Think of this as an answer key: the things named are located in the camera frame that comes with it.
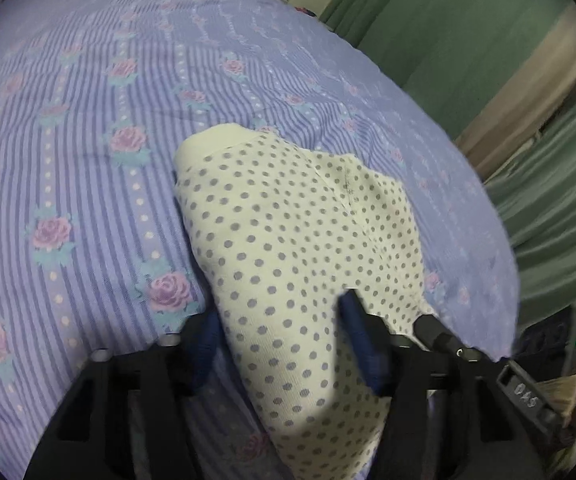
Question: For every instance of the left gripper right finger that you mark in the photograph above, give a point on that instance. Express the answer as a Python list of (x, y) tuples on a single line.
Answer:
[(434, 426)]

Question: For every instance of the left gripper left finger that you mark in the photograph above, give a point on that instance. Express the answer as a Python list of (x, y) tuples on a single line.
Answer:
[(124, 416)]

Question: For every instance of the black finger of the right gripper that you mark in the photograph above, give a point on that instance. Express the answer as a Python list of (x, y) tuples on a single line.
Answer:
[(435, 336)]

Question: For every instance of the white polka dot garment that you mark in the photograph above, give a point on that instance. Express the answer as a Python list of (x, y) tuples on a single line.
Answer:
[(280, 233)]

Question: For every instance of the green curtain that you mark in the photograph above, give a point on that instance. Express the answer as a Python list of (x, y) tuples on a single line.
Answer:
[(499, 76)]

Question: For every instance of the purple floral striped bedspread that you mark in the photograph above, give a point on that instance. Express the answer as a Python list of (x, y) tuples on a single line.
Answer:
[(95, 98)]

